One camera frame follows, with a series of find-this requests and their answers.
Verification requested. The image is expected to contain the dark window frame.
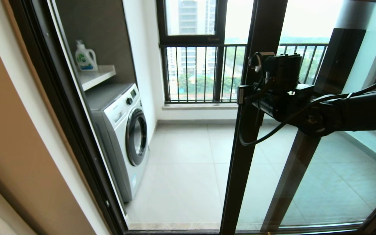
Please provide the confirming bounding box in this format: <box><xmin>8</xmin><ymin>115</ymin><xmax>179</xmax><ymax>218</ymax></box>
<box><xmin>156</xmin><ymin>0</ymin><xmax>227</xmax><ymax>103</ymax></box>

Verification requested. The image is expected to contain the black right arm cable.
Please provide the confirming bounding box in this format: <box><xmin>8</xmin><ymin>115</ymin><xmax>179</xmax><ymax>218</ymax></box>
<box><xmin>239</xmin><ymin>72</ymin><xmax>376</xmax><ymax>147</ymax></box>

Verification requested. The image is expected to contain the fixed dark framed glass panel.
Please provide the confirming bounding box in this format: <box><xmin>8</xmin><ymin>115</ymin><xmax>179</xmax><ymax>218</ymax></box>
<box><xmin>260</xmin><ymin>0</ymin><xmax>376</xmax><ymax>233</ymax></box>

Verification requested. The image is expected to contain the white front-load washing machine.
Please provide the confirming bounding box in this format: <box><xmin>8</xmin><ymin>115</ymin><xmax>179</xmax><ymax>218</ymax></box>
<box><xmin>85</xmin><ymin>83</ymin><xmax>150</xmax><ymax>203</ymax></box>

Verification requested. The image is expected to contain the white detergent bottle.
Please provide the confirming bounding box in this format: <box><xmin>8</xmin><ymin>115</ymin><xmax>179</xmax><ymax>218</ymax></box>
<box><xmin>75</xmin><ymin>40</ymin><xmax>98</xmax><ymax>72</ymax></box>

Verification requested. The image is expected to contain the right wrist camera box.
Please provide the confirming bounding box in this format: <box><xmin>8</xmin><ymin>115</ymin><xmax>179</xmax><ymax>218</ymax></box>
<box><xmin>248</xmin><ymin>52</ymin><xmax>276</xmax><ymax>86</ymax></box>

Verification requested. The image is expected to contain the white shelf board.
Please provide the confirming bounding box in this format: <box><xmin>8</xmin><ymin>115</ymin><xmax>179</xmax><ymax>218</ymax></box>
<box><xmin>79</xmin><ymin>65</ymin><xmax>117</xmax><ymax>92</ymax></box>

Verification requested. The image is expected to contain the dark framed sliding glass door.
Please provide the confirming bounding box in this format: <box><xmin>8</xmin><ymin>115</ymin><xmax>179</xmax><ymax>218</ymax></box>
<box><xmin>220</xmin><ymin>0</ymin><xmax>376</xmax><ymax>235</ymax></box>

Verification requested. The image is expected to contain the grey high-rise building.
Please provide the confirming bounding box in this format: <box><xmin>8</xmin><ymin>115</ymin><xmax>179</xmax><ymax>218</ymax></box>
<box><xmin>166</xmin><ymin>0</ymin><xmax>216</xmax><ymax>77</ymax></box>

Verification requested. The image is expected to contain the long black balcony railing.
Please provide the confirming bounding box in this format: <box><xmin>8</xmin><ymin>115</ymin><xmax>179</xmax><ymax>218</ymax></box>
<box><xmin>160</xmin><ymin>43</ymin><xmax>329</xmax><ymax>104</ymax></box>

